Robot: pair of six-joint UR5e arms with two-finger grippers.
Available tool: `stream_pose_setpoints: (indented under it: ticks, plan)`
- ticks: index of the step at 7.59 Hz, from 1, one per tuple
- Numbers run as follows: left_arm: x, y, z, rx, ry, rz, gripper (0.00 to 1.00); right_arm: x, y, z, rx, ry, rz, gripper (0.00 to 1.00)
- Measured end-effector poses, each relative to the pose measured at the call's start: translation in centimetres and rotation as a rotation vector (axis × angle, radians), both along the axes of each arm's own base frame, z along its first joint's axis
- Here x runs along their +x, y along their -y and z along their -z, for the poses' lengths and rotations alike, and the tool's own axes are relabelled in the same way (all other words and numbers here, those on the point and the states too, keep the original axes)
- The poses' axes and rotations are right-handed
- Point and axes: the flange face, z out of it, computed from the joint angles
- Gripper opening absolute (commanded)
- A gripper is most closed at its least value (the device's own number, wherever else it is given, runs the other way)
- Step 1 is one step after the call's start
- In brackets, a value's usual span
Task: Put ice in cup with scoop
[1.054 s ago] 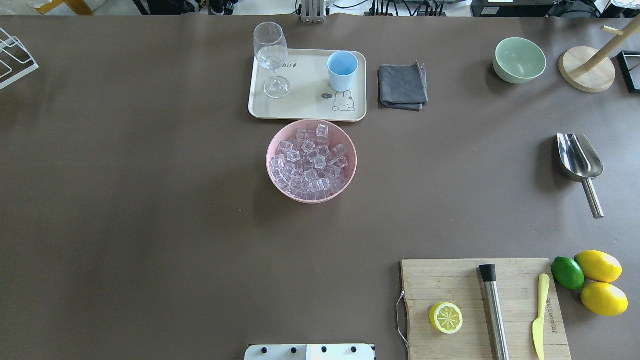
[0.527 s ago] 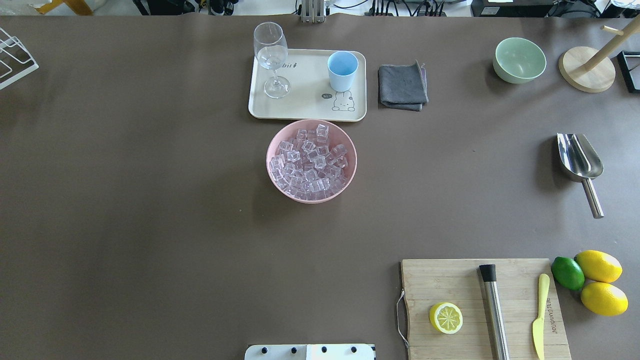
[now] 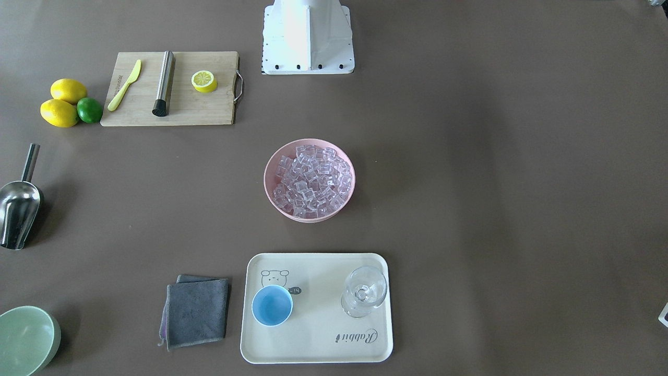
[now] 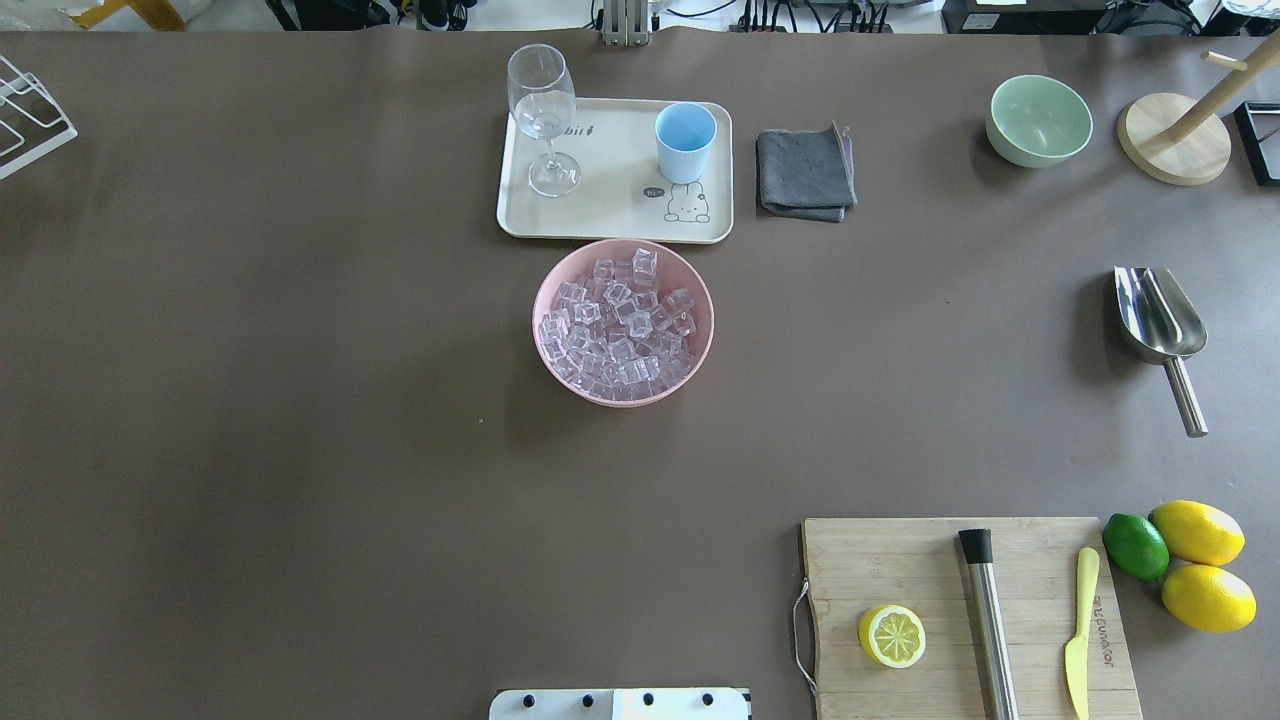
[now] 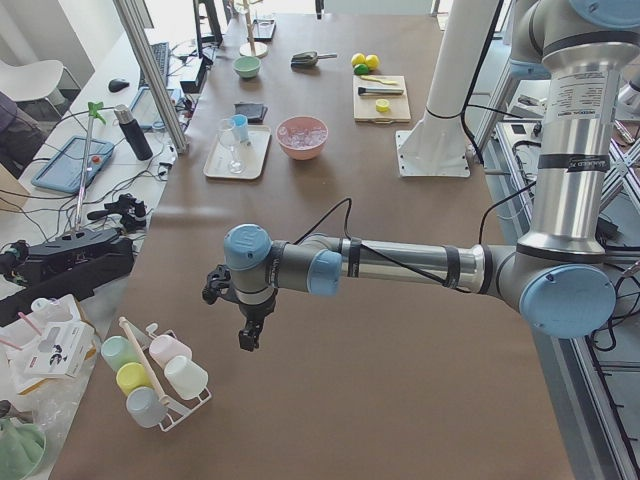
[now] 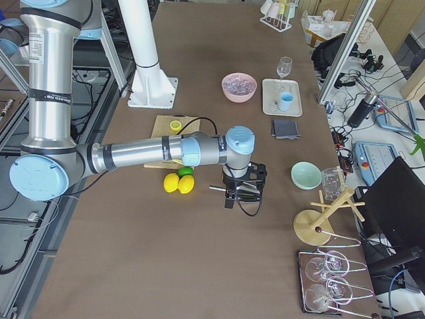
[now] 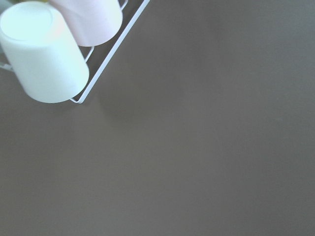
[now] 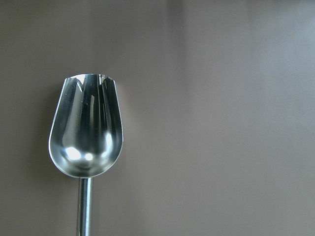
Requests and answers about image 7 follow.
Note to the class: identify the pink plastic cup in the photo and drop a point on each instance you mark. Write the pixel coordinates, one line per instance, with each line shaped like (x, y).
(91, 22)

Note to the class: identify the white plastic cup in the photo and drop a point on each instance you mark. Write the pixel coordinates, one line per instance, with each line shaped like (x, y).
(42, 52)

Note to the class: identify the white wire cup rack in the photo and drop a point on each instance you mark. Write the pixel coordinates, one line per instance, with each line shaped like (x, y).
(97, 57)

